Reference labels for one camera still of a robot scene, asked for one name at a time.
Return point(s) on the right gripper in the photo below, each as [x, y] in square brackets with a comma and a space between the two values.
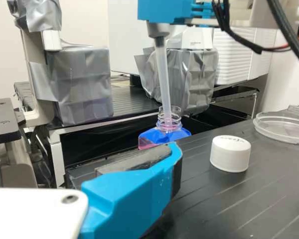
[249, 12]

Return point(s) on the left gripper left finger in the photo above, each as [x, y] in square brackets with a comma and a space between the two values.
[129, 196]

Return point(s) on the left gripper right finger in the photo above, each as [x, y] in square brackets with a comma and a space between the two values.
[162, 10]

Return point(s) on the pipette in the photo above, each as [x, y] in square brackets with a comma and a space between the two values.
[163, 74]

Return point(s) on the red liquid bottle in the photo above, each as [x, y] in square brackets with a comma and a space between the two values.
[164, 137]

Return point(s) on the grey taped block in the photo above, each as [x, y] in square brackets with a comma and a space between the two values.
[192, 79]
[82, 84]

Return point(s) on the white bottle cap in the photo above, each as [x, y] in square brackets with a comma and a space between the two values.
[230, 154]

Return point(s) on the petri dish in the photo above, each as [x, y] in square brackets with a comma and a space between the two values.
[281, 128]

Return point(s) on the cream microscope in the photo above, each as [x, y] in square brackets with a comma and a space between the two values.
[3, 119]

